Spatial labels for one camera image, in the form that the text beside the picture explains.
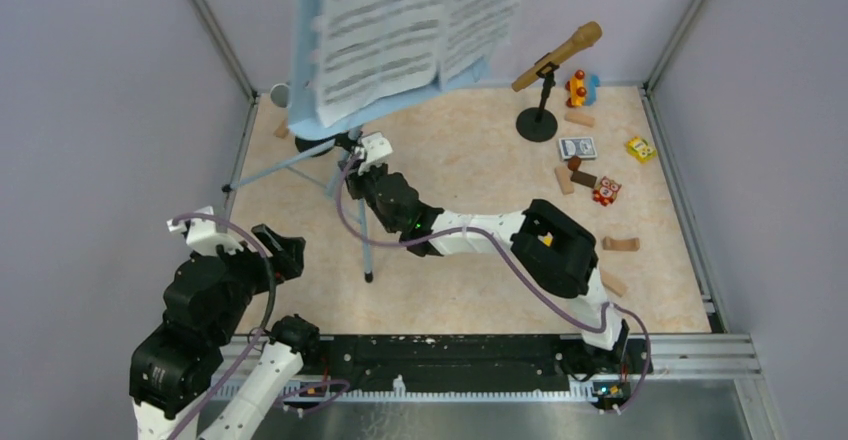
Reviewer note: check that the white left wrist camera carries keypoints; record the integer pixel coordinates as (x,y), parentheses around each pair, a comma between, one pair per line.
(204,237)

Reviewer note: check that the wooden block front right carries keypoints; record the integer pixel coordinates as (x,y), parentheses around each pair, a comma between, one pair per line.
(613,284)

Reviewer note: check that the light blue music stand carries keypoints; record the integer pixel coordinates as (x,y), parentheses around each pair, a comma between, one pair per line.
(302,116)

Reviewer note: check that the black stand for gold microphone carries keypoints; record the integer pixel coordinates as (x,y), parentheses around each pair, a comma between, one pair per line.
(537,124)

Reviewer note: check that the yellow small toy box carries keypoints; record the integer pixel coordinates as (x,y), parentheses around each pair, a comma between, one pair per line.
(641,149)

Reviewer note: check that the gold microphone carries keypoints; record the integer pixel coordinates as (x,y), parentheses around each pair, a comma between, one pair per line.
(583,38)

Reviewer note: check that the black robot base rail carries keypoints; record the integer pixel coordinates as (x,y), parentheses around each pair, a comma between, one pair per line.
(501,363)

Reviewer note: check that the wooden block near back wall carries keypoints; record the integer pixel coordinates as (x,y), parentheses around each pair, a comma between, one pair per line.
(580,119)

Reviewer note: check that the wooden block back left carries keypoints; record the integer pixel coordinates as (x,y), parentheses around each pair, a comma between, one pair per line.
(282,130)

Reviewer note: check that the wooden block by cards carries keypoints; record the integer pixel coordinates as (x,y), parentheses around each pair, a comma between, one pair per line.
(563,177)

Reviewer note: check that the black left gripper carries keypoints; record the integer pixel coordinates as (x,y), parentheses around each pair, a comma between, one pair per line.
(288,252)

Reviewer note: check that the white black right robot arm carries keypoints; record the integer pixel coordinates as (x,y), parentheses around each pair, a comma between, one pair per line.
(552,254)

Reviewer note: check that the silver black microphone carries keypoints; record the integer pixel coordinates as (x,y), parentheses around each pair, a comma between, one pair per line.
(279,95)

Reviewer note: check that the sheet music page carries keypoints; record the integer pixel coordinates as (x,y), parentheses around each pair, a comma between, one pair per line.
(371,49)
(471,30)

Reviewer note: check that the dark brown wooden block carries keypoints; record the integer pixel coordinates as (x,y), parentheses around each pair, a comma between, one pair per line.
(578,176)

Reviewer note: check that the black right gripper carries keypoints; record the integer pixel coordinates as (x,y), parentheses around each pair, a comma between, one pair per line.
(356,179)

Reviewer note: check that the wooden arch block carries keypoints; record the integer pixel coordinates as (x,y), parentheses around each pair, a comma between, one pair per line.
(621,245)

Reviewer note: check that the blue playing card box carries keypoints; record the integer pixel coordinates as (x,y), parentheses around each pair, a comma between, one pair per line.
(581,147)

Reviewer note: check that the owl figure toy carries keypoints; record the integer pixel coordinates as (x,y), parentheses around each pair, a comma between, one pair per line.
(605,191)

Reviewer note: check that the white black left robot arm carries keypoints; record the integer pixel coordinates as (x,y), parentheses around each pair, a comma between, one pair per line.
(171,370)

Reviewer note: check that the colourful toy block figure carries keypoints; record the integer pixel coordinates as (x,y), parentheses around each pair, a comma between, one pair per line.
(581,89)

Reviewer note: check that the black stand for silver microphone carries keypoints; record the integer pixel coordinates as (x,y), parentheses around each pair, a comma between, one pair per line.
(315,148)

